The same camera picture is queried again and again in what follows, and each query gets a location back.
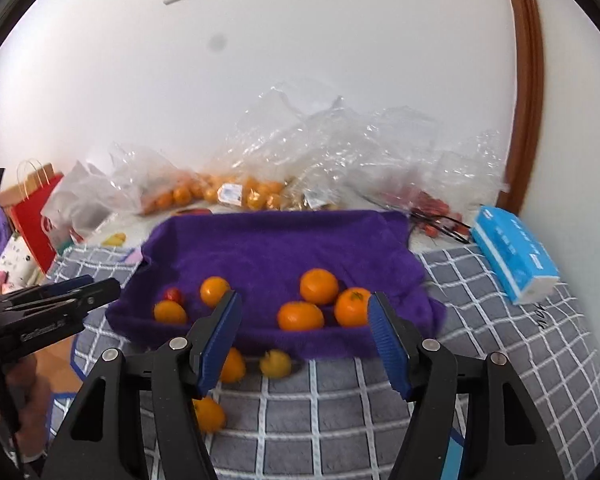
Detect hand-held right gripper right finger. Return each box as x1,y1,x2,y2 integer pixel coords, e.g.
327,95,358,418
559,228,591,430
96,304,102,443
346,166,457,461
366,291,566,480

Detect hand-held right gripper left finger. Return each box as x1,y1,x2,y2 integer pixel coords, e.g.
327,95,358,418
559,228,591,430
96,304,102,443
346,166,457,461
40,290,244,480

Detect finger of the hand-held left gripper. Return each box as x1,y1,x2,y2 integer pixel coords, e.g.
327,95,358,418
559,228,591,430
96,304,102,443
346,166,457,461
0,275,95,307
0,278,122,318

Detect orange mandarin with green stem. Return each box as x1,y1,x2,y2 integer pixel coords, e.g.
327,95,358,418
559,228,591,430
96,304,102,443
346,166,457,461
334,287,372,328

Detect person's left hand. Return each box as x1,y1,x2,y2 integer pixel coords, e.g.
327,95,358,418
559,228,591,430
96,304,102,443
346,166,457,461
2,355,52,461

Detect white patterned bag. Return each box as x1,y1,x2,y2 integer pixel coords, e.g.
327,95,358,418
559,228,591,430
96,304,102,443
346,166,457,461
0,235,43,288

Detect red paper bag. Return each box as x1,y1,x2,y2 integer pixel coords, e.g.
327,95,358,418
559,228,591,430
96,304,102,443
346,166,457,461
0,160,66,273

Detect white plastic bag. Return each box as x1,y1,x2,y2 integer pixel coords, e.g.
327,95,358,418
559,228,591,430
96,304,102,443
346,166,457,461
41,160,118,246

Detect purple cloth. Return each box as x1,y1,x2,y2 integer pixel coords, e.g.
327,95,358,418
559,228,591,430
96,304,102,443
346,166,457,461
0,205,14,252

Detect grey checked blanket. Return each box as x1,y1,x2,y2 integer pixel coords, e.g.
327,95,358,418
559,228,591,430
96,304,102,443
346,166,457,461
45,245,600,480

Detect purple towel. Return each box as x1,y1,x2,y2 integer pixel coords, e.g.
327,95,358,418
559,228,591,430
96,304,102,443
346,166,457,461
105,210,448,361

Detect labelled clear bag of mandarins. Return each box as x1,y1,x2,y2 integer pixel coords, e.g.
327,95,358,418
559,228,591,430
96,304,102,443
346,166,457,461
200,172,287,212

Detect clear bag of red tomatoes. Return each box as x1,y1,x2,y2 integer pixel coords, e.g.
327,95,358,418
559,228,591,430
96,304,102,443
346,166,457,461
370,130,511,238

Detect blue tissue pack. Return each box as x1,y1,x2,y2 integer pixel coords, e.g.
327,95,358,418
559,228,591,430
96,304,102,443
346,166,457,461
470,205,561,306

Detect clear bag of brown fruit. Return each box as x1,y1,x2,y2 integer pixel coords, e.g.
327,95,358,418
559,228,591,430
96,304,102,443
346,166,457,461
285,180,339,212

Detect crumpled clear plastic bag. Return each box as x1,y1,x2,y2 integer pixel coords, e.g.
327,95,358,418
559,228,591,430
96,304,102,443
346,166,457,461
215,82,441,202

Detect black cable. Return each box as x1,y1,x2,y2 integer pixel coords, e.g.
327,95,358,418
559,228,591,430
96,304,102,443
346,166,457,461
407,209,471,244

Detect brown wooden door frame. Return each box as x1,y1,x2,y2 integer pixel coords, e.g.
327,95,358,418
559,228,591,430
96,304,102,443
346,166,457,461
500,0,545,213

